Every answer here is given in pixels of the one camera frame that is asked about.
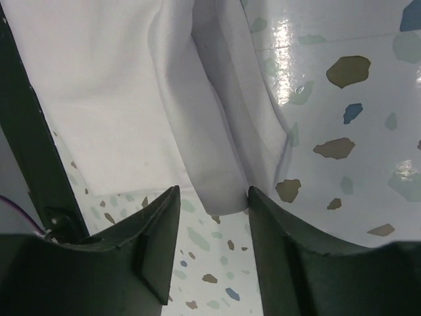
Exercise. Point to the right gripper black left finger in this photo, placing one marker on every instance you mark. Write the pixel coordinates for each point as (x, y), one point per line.
(125, 269)

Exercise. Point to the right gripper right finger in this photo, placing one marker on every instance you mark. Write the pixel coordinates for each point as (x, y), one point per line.
(305, 271)

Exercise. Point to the white t shirt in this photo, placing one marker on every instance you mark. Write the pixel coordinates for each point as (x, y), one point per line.
(147, 95)

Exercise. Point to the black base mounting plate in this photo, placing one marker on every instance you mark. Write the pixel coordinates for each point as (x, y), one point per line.
(31, 142)

